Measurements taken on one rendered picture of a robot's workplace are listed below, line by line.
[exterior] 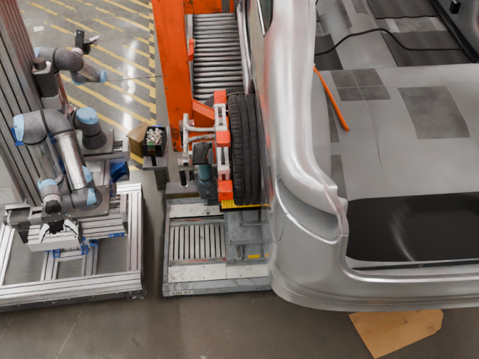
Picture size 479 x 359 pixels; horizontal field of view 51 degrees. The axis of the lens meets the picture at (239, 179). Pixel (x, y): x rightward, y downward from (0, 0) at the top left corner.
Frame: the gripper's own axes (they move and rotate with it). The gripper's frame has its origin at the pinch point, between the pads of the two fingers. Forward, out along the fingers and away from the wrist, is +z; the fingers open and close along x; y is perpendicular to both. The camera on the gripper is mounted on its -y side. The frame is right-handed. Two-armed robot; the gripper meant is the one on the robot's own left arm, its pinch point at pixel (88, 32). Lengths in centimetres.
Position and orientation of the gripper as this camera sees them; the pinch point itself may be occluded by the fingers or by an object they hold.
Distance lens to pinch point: 347.2
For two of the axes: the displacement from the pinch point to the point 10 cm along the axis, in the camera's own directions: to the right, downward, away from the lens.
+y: -1.2, 6.8, 7.3
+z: 1.2, -7.2, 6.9
